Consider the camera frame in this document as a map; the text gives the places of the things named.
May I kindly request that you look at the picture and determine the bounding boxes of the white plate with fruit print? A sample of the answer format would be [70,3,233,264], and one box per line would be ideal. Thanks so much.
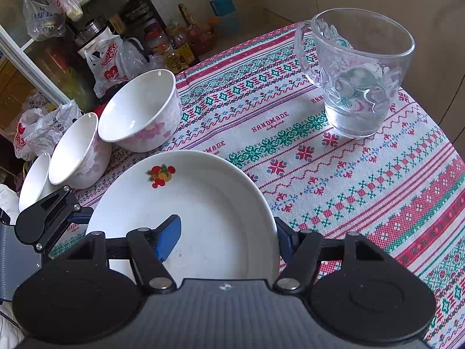
[87,150,280,284]

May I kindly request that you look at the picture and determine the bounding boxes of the white bowl pink flowers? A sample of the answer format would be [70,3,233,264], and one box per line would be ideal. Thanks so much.
[98,69,182,153]

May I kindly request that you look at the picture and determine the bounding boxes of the patterned red green tablecloth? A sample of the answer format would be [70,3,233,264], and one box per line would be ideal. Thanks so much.
[46,21,465,349]

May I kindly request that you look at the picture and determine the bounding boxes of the white red plastic bag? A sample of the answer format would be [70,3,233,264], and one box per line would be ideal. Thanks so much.
[84,35,128,99]

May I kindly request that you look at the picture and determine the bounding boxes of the black storage shelf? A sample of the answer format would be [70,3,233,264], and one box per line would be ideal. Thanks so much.
[25,0,166,65]

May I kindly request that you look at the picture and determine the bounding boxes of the clear glass mug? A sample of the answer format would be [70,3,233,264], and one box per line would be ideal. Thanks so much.
[294,8,415,139]

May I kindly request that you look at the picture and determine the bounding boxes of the blue thermos jug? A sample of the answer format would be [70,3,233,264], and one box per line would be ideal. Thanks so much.
[210,0,236,17]

